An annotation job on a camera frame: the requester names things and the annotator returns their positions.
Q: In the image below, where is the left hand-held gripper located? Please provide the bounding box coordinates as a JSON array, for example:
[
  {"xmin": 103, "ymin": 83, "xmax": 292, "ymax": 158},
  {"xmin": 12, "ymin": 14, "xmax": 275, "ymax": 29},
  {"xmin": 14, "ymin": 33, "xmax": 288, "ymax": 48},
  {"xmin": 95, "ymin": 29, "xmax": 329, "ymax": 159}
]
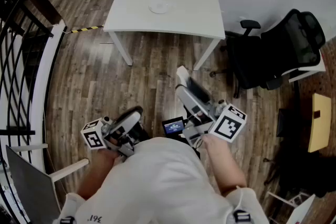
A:
[{"xmin": 80, "ymin": 106, "xmax": 144, "ymax": 157}]

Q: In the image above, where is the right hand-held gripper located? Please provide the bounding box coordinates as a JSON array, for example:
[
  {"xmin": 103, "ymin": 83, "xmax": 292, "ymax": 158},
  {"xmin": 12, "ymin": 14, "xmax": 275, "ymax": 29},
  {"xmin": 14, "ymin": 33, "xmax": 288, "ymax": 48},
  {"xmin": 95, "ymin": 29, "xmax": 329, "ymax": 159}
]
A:
[{"xmin": 175, "ymin": 77, "xmax": 248, "ymax": 148}]

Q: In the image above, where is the clear round lid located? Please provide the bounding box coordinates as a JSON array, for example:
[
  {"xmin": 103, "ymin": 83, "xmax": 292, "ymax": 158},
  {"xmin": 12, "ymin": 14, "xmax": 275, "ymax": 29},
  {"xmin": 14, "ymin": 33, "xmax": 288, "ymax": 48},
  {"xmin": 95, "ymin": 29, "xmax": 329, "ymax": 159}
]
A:
[{"xmin": 148, "ymin": 0, "xmax": 170, "ymax": 14}]

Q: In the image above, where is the person's right forearm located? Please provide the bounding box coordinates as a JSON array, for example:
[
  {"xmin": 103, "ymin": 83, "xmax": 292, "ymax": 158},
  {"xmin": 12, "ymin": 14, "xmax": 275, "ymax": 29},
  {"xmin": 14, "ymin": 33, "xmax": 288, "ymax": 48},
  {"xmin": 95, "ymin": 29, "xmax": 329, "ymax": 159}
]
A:
[{"xmin": 203, "ymin": 135, "xmax": 248, "ymax": 196}]

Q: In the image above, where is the person's left forearm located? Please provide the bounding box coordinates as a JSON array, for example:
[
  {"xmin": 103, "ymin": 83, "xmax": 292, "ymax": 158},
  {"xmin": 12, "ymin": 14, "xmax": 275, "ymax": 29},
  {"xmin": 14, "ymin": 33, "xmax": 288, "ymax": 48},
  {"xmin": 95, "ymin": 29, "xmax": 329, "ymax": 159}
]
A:
[{"xmin": 77, "ymin": 148, "xmax": 127, "ymax": 200}]

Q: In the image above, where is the person's left hand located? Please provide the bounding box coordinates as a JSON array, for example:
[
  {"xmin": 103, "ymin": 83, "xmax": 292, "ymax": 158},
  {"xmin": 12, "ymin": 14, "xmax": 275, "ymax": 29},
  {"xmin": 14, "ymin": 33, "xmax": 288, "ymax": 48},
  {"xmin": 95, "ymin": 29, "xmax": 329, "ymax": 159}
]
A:
[{"xmin": 109, "ymin": 135, "xmax": 125, "ymax": 146}]

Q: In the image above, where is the small black monitor screen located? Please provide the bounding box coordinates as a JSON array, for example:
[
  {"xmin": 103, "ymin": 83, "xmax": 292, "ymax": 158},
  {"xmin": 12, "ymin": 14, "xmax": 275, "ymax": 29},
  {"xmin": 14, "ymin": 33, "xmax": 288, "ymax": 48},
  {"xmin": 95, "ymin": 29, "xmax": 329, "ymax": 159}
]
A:
[{"xmin": 161, "ymin": 116, "xmax": 186, "ymax": 136}]

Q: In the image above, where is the person's white shirt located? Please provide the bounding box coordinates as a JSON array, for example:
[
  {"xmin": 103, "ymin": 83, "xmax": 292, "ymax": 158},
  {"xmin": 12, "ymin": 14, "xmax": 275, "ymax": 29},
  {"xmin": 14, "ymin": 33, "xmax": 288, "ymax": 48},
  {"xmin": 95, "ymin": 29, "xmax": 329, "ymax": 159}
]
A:
[{"xmin": 52, "ymin": 136, "xmax": 270, "ymax": 224}]

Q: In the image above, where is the black office chair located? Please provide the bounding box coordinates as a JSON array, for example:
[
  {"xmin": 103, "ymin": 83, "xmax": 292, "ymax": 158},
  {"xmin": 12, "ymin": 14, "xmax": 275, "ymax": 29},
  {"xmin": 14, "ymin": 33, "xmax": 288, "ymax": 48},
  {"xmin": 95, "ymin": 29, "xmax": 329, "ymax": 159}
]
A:
[{"xmin": 209, "ymin": 9, "xmax": 327, "ymax": 99}]

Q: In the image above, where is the white table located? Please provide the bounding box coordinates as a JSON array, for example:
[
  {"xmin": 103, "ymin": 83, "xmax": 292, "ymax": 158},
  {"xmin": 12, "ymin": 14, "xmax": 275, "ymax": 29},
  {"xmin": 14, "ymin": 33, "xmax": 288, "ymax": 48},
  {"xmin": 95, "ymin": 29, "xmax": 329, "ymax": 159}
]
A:
[{"xmin": 103, "ymin": 0, "xmax": 226, "ymax": 71}]

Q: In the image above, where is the black box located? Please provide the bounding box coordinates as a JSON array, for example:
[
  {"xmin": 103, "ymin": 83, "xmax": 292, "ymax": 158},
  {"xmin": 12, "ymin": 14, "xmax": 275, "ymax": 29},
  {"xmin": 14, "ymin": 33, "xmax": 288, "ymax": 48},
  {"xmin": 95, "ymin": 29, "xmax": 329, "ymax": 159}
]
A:
[{"xmin": 277, "ymin": 109, "xmax": 299, "ymax": 137}]

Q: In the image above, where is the yellow black striped tape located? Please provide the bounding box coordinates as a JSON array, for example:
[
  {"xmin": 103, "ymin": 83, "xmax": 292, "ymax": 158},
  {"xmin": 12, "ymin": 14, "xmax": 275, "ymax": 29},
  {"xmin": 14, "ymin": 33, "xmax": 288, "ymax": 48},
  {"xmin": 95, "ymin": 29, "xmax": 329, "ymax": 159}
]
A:
[{"xmin": 70, "ymin": 25, "xmax": 104, "ymax": 34}]

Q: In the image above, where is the grey flat board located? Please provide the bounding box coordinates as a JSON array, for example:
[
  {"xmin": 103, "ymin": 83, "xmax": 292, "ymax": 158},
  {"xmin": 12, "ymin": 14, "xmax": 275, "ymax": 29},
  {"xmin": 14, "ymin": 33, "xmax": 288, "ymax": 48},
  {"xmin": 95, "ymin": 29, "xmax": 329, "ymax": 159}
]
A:
[{"xmin": 5, "ymin": 145, "xmax": 62, "ymax": 224}]

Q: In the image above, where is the yellow wooden board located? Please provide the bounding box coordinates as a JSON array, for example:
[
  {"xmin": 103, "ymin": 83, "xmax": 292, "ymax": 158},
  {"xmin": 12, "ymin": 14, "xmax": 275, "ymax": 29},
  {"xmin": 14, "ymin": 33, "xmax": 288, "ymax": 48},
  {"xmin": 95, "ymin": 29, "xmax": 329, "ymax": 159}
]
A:
[{"xmin": 307, "ymin": 93, "xmax": 332, "ymax": 154}]

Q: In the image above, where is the black bag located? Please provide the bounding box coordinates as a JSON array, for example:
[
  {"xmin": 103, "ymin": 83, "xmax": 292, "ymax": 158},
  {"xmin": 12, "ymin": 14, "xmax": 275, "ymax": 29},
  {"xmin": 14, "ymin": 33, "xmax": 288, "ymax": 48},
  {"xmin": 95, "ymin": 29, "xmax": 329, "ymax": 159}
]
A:
[{"xmin": 264, "ymin": 138, "xmax": 336, "ymax": 199}]

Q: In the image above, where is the white metal frame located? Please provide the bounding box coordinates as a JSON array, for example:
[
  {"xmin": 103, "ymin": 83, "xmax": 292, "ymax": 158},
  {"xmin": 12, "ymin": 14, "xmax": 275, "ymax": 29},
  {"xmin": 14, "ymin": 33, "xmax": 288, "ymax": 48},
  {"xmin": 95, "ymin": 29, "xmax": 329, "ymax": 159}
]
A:
[{"xmin": 12, "ymin": 143, "xmax": 90, "ymax": 183}]

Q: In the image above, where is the white wire rack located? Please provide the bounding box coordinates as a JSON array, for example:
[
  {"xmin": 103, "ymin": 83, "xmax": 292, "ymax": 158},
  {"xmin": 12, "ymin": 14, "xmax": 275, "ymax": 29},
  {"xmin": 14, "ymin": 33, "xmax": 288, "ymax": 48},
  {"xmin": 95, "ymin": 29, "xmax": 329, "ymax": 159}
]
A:
[{"xmin": 267, "ymin": 190, "xmax": 316, "ymax": 224}]

